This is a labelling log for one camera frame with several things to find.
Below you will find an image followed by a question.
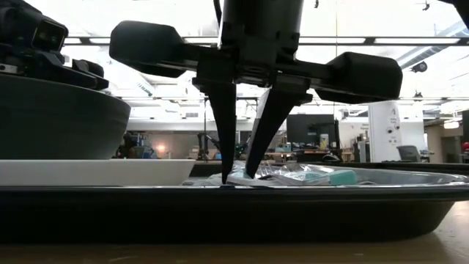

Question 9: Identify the white plate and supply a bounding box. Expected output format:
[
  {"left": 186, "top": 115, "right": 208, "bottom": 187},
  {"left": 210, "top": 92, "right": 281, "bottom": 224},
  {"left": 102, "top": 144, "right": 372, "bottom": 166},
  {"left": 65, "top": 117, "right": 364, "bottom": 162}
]
[{"left": 0, "top": 158, "right": 197, "bottom": 187}]

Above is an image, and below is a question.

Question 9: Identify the white pillar cabinet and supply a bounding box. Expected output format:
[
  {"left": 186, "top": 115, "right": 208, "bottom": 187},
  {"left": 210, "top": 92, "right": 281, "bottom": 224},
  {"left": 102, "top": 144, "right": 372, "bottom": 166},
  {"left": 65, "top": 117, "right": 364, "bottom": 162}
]
[{"left": 368, "top": 100, "right": 403, "bottom": 164}]

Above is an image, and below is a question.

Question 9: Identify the spoon with teal handle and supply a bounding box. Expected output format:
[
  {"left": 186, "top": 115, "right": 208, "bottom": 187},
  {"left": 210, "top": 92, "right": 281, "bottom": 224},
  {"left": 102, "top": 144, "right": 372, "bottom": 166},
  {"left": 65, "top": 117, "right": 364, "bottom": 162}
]
[{"left": 281, "top": 164, "right": 358, "bottom": 186}]

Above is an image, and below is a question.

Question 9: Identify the black bowl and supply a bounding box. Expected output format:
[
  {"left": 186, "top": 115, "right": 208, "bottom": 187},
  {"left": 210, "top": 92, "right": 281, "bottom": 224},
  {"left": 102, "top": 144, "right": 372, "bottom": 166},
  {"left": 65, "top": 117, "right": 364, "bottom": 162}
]
[{"left": 0, "top": 71, "right": 132, "bottom": 161}]

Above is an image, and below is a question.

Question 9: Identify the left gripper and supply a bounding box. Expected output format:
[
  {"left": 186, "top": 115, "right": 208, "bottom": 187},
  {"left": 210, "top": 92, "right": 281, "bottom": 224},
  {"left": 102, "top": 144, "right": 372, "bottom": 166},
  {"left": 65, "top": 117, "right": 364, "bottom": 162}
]
[{"left": 0, "top": 43, "right": 111, "bottom": 92}]

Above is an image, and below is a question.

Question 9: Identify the black plastic tray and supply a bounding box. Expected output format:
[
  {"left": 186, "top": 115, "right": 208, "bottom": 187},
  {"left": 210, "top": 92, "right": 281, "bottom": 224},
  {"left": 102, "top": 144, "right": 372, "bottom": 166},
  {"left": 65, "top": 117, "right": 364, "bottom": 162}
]
[{"left": 0, "top": 160, "right": 469, "bottom": 245}]

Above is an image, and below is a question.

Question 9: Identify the grey cloth napkin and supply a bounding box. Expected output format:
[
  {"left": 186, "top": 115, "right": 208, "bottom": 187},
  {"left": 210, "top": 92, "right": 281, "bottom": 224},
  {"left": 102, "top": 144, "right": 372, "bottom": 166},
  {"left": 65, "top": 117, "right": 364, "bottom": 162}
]
[{"left": 182, "top": 172, "right": 265, "bottom": 188}]

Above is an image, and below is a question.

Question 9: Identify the black aluminium rig frame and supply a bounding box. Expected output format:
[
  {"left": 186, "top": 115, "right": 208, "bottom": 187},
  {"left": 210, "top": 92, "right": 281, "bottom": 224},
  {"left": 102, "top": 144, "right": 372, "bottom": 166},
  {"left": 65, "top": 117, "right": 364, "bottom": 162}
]
[{"left": 62, "top": 35, "right": 469, "bottom": 46}]

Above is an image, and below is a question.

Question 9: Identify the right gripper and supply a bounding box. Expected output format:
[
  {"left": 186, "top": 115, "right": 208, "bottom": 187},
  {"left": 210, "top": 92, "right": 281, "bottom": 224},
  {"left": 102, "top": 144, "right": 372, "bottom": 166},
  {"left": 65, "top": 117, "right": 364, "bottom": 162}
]
[{"left": 108, "top": 21, "right": 404, "bottom": 185}]

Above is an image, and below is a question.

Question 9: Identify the black monitor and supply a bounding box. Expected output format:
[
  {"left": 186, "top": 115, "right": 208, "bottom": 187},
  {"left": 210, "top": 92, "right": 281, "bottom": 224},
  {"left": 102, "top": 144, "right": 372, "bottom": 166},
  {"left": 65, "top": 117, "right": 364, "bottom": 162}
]
[{"left": 286, "top": 114, "right": 341, "bottom": 147}]

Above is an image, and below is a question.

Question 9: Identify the grey office chair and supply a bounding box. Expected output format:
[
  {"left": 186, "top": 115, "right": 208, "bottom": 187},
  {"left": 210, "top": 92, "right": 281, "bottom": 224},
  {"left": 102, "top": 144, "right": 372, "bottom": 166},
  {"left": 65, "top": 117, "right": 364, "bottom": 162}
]
[{"left": 396, "top": 145, "right": 422, "bottom": 164}]

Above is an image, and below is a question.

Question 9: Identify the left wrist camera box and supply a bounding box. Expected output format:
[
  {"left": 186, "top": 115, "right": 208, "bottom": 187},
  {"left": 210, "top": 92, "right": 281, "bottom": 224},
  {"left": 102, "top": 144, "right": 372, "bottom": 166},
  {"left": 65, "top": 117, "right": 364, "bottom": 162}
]
[{"left": 31, "top": 18, "right": 70, "bottom": 53}]

